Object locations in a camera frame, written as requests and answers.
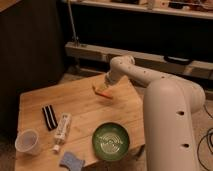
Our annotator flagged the orange pepper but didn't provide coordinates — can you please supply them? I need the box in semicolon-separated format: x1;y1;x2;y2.
92;86;113;99

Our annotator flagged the wooden table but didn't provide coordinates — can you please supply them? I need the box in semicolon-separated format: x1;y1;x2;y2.
15;75;145;171

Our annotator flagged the clear plastic cup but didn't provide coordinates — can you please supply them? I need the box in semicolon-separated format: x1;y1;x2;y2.
15;129;41;155

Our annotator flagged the blue sponge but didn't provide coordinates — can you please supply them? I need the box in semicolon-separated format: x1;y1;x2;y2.
59;152;85;171

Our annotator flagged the dark cabinet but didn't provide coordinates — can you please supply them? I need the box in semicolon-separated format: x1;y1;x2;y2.
0;0;64;134

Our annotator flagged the white toothpaste tube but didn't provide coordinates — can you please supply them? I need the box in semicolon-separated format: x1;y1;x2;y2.
53;113;72;153

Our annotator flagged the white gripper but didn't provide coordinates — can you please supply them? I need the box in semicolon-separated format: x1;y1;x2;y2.
96;72;119;92

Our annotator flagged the black cable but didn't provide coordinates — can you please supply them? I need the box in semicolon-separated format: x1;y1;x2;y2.
196;106;213;164

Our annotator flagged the white shelf rack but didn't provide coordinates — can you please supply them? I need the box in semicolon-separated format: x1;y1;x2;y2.
61;0;213;81

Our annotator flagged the black striped cloth band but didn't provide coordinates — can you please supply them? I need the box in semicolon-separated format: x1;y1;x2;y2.
42;105;58;131

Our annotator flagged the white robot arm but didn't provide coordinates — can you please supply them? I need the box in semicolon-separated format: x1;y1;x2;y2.
105;55;206;171

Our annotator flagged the green plate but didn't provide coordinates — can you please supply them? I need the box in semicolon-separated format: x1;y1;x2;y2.
92;122;130;162

